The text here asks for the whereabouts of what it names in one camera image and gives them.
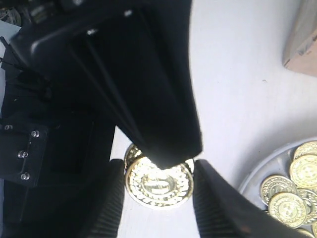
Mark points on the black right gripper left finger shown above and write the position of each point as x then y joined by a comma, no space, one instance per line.
105,216

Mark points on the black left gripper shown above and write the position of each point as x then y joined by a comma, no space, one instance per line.
54,143

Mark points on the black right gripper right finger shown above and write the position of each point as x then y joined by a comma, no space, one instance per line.
222,212

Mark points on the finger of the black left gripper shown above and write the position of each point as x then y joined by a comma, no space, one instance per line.
134,56

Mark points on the gold coin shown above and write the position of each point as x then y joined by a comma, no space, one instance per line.
275,184
303,171
155,188
288,208
308,148

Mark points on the wooden coin box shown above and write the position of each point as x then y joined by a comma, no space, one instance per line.
300,53

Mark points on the round metal plate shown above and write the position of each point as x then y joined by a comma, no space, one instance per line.
279,164

